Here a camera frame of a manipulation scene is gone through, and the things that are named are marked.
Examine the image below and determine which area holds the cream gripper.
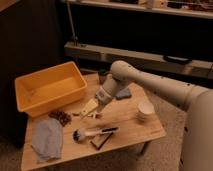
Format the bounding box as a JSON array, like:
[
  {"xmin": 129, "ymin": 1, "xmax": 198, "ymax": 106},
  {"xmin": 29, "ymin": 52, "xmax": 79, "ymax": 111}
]
[{"xmin": 80, "ymin": 88, "xmax": 113, "ymax": 117}]

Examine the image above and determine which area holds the white-handled black brush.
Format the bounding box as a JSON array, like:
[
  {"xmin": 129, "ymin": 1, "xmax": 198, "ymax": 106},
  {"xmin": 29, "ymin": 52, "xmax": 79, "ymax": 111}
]
[{"xmin": 73, "ymin": 127, "xmax": 118, "ymax": 143}]

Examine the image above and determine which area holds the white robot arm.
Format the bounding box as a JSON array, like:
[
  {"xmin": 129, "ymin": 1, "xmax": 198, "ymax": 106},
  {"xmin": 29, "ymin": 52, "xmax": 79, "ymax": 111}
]
[{"xmin": 83, "ymin": 60, "xmax": 213, "ymax": 171}]

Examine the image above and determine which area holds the dark metal cup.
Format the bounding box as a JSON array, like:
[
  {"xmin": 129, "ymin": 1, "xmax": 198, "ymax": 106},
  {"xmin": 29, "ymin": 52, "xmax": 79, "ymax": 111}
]
[{"xmin": 98, "ymin": 69, "xmax": 108, "ymax": 84}]

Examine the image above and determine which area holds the metal fork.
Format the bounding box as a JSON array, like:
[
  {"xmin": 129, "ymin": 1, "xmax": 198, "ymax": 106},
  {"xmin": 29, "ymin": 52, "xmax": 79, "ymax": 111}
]
[{"xmin": 72, "ymin": 112, "xmax": 102, "ymax": 119}]

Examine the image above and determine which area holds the brown grape bunch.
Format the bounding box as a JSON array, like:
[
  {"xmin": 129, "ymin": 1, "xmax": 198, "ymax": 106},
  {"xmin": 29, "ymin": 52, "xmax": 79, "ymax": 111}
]
[{"xmin": 49, "ymin": 111, "xmax": 71, "ymax": 126}]

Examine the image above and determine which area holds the wooden table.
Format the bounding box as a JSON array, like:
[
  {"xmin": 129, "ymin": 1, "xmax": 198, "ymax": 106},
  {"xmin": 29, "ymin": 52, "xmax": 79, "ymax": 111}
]
[{"xmin": 20, "ymin": 68, "xmax": 167, "ymax": 171}]

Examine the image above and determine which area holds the dark brown wooden block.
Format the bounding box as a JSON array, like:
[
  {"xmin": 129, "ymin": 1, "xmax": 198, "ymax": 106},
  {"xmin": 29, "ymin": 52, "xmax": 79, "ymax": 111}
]
[{"xmin": 90, "ymin": 133, "xmax": 112, "ymax": 150}]

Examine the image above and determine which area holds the blue sponge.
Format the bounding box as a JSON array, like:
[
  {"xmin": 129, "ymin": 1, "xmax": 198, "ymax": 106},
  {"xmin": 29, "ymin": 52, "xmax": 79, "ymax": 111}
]
[{"xmin": 116, "ymin": 88, "xmax": 132, "ymax": 100}]

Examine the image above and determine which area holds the yellow plastic bin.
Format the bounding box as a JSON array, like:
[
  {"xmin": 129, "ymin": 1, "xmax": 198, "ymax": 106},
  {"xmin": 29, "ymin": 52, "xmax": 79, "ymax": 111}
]
[{"xmin": 15, "ymin": 62, "xmax": 87, "ymax": 117}]

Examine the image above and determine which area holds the blue-grey cloth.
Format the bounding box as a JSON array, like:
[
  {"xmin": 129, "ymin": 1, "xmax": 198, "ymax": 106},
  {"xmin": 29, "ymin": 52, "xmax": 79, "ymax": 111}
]
[{"xmin": 31, "ymin": 118, "xmax": 63, "ymax": 163}]

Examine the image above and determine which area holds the long shelf rail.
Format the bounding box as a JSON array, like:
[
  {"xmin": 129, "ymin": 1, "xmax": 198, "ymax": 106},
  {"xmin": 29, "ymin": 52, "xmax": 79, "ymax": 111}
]
[{"xmin": 64, "ymin": 42, "xmax": 213, "ymax": 80}]

